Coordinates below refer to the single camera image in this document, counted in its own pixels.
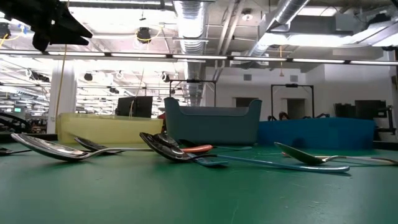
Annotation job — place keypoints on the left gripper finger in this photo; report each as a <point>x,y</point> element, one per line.
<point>70,25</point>
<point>68,41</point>

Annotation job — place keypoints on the black metal spoon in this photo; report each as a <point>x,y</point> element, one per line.
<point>93,144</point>
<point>6,151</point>

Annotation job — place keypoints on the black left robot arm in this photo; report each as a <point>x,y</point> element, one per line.
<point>9,7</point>

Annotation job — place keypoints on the white structural column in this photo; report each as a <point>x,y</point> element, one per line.
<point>66,93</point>

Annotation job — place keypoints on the green exit sign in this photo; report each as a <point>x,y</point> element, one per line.
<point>17,109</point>

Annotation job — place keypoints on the black monitor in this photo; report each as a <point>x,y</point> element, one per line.
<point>136,107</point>

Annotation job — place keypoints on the yellow-green plastic bin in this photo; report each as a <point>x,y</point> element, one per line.
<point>109,129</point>

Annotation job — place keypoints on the person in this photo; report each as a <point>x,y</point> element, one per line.
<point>161,116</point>

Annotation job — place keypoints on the long linear ceiling light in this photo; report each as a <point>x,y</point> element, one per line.
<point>199,57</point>

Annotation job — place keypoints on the grey-blue plastic bin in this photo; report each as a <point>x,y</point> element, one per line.
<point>214,127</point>

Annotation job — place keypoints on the green table mat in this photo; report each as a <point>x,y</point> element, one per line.
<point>199,199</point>

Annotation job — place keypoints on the black background robot arms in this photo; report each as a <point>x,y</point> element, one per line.
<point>281,115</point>

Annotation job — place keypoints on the blue plastic bin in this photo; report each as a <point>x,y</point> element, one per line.
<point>314,133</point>

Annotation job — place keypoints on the black workstation equipment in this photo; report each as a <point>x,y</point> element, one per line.
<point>370,109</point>

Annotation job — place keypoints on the black ceiling camera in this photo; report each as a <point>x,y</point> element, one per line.
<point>3,30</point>
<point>144,35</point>

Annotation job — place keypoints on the silver spiral air duct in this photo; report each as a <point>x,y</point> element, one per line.
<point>289,12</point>
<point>192,31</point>

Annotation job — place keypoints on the black metal frame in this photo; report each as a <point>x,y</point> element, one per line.
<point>292,85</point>
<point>192,81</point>

